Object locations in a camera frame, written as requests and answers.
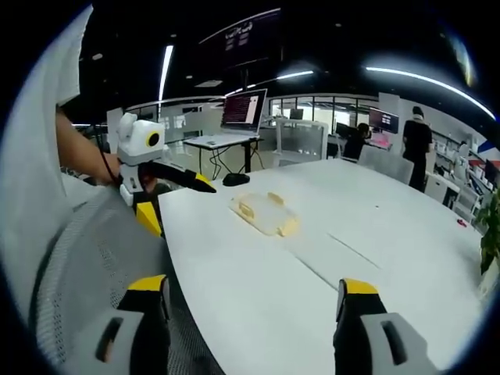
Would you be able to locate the white standing desk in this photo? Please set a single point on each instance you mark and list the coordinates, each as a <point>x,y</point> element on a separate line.
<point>222,142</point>

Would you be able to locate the hanging dark display screen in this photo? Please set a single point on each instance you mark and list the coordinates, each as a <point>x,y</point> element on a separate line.
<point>246,37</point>

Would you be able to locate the long ceiling light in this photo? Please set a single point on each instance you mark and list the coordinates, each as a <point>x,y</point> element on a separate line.
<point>429,84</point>
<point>295,74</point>
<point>165,72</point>

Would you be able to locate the black computer mouse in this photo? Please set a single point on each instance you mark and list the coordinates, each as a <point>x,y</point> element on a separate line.
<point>235,179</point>

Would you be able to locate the cream plastic buckle part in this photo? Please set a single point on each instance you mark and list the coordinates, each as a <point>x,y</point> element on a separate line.
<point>247,211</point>
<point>288,228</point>

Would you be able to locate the open silver laptop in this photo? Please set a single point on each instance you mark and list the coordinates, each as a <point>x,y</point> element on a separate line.
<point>240,113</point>

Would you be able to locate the cream plastic piece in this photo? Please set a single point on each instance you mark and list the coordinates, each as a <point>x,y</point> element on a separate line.
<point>275,197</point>

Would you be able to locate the operator in white shirt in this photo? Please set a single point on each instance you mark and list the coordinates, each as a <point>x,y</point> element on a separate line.
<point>35,148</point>

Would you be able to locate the white office chair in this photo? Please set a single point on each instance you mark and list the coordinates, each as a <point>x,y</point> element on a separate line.
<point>301,142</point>
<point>386,164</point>

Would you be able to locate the grey mesh office chair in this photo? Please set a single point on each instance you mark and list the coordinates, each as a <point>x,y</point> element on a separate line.
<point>97,250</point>

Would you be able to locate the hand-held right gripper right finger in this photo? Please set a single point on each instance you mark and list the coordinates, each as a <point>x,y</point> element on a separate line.
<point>363,336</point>

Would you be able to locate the small red object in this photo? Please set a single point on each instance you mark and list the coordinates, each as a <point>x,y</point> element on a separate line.
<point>462,222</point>

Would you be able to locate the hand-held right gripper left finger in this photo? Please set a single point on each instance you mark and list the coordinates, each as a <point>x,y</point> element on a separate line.
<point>133,336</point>

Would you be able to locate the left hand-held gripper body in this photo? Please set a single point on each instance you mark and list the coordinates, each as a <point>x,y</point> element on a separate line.
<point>134,148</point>

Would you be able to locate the green potted plant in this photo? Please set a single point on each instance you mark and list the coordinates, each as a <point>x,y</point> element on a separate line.
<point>490,230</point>

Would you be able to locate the dark computer monitor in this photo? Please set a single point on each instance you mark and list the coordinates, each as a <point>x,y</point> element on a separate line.
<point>384,120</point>

